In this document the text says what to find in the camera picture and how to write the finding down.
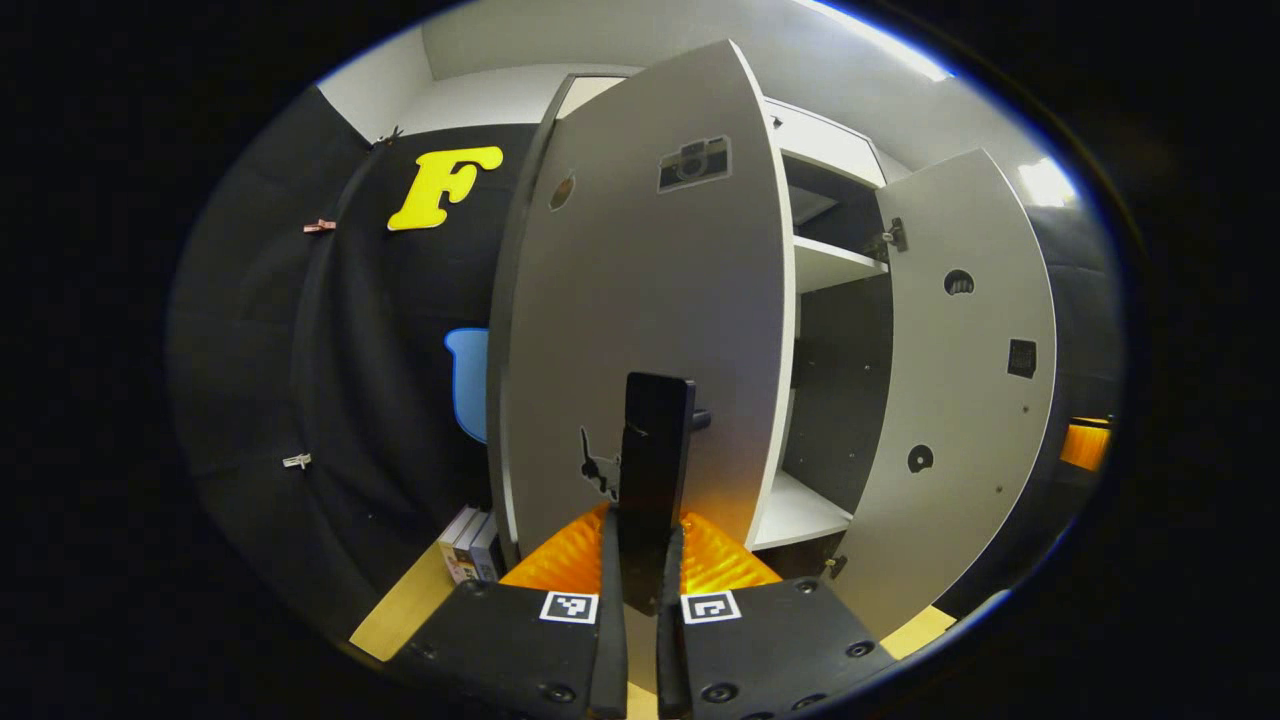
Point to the small beige box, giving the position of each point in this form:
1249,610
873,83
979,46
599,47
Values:
458,545

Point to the silver cloth clip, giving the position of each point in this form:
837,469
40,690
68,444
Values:
297,461

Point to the cabinet door with camera sticker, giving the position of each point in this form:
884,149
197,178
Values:
650,300

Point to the pink cloth clip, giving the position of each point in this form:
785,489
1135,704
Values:
320,226

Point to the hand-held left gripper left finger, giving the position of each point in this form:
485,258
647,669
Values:
610,640

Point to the black cloth clip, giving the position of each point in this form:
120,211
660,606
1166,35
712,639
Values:
390,135

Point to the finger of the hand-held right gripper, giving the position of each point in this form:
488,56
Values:
1085,447

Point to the white cabinet floor shelf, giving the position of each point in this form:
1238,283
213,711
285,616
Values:
800,515

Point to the metal door hinge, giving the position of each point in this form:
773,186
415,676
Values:
893,235

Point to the white double-door shoe cabinet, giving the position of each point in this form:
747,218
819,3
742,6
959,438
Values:
840,400

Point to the short ceiling light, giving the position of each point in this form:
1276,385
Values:
1045,182

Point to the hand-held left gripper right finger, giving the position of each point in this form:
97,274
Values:
670,650

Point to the small grey-blue box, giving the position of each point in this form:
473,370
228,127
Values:
487,550

